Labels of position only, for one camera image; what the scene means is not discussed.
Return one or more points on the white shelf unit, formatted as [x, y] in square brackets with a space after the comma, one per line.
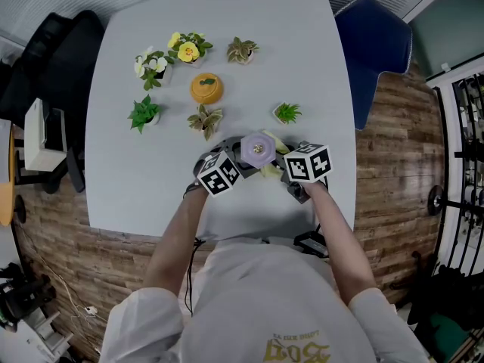
[41, 339]

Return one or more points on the person's right forearm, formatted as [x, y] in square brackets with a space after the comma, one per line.
[340, 248]

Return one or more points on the yellow flower potted plant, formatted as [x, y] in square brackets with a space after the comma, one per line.
[188, 51]

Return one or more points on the black bag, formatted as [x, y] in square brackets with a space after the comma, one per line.
[446, 289]

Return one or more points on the white printer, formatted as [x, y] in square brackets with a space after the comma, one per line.
[36, 138]

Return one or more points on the large-leaved variegated potted plant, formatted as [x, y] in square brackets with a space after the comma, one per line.
[204, 120]

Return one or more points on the yellow knitted cloth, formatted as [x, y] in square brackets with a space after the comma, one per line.
[281, 146]

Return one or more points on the green round bin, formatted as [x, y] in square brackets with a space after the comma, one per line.
[450, 331]

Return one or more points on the white power plug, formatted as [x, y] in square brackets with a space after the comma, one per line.
[90, 309]

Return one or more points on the person's white shirt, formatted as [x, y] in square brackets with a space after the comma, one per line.
[264, 308]

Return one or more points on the frosted glass door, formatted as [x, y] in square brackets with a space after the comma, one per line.
[450, 36]

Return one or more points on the small variegated potted plant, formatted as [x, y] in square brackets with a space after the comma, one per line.
[242, 50]

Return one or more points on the white flower potted plant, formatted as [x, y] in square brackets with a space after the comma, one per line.
[151, 68]

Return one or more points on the black office chair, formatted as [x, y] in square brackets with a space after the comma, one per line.
[11, 89]
[72, 51]

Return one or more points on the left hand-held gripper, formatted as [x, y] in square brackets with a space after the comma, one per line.
[219, 174]

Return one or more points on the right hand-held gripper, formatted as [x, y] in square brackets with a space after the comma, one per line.
[308, 163]

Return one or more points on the green leafy potted plant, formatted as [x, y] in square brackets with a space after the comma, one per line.
[143, 112]

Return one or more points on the yellow round table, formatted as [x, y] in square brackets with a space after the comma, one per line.
[5, 195]

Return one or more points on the black metal railing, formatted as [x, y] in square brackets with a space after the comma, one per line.
[469, 153]

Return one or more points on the spiky green potted plant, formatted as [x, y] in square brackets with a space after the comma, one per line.
[287, 112]

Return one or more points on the blue chair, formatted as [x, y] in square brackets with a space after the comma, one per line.
[370, 44]

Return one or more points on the person's left forearm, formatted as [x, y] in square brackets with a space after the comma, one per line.
[174, 240]

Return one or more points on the orange pumpkin-shaped jar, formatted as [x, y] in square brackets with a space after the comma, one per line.
[206, 91]

